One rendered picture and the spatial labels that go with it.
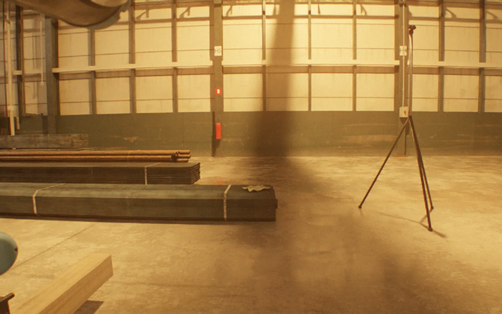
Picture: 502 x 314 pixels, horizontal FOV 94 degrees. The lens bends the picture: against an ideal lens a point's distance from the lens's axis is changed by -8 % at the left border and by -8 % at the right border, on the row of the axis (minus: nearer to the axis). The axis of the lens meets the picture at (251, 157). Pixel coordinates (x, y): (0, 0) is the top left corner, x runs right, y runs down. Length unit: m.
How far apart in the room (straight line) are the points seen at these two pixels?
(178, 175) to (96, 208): 1.25
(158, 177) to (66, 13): 3.15
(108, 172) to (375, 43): 8.80
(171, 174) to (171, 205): 1.28
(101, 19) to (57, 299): 0.86
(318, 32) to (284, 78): 1.90
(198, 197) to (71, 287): 1.26
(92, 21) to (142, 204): 1.95
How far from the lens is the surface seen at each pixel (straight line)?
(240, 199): 2.06
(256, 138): 8.50
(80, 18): 0.44
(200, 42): 9.42
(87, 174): 3.98
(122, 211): 2.38
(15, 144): 8.46
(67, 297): 1.11
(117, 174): 3.74
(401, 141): 9.52
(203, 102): 8.93
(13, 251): 0.74
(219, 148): 8.41
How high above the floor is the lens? 0.70
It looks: 5 degrees down
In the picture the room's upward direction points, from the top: straight up
